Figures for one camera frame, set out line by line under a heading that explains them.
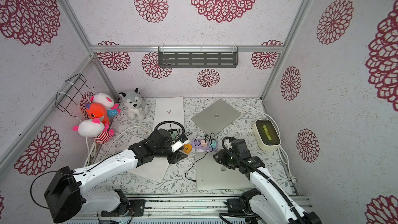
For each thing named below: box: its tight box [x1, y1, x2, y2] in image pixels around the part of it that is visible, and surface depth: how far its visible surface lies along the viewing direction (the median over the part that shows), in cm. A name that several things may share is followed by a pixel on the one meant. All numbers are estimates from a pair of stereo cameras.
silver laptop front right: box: [195, 151, 255, 191], surface depth 85 cm
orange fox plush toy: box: [86, 102, 111, 125], surface depth 90 cm
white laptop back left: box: [153, 96, 185, 131], surface depth 115 cm
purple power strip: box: [191, 137, 219, 152], surface depth 94 cm
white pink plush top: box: [90, 92, 122, 110], surface depth 97 cm
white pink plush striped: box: [72, 118, 115, 145], surface depth 83 cm
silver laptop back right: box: [190, 99, 241, 136], surface depth 112 cm
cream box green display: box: [252, 118, 282, 152], surface depth 94 cm
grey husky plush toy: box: [119, 87, 149, 121], surface depth 98 cm
